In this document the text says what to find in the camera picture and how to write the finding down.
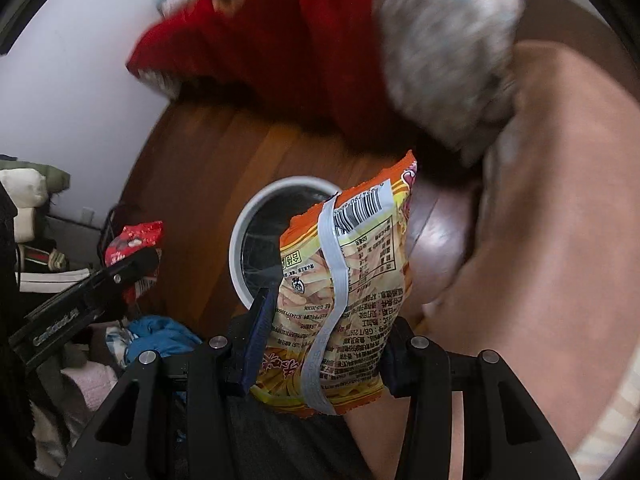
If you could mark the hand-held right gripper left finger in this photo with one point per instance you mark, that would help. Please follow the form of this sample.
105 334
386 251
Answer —
260 330

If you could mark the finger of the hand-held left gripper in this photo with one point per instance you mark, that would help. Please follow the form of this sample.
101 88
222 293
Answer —
130 270

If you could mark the red fleece blanket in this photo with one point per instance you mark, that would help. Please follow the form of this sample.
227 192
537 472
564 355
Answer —
280 60

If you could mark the red snack packet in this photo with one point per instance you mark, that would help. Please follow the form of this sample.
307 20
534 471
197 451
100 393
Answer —
135 235

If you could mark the black chair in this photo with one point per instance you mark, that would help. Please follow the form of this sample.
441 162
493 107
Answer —
107 230

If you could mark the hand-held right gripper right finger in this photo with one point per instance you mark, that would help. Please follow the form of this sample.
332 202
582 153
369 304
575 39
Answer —
400 362

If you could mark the white cloth bundle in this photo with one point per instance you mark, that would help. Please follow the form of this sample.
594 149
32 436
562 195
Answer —
22 195

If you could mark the wall outlet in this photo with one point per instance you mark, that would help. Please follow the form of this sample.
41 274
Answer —
87 216

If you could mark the orange snack bag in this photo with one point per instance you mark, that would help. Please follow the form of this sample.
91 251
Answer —
360 280

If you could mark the black white garment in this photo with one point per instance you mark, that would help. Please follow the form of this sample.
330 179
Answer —
50 275

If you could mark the pink towel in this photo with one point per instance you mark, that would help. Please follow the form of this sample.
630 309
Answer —
90 385

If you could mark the tan table cover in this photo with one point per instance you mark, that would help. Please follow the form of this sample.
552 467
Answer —
540 210

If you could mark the plaid cloth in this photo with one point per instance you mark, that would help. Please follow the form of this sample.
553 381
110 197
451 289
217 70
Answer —
117 342

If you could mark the white round trash bin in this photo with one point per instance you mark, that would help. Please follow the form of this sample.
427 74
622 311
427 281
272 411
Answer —
260 255

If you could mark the blue cloth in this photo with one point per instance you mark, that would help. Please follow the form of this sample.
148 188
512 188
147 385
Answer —
160 335

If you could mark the white patterned tablecloth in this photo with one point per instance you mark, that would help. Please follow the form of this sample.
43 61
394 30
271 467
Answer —
605 435

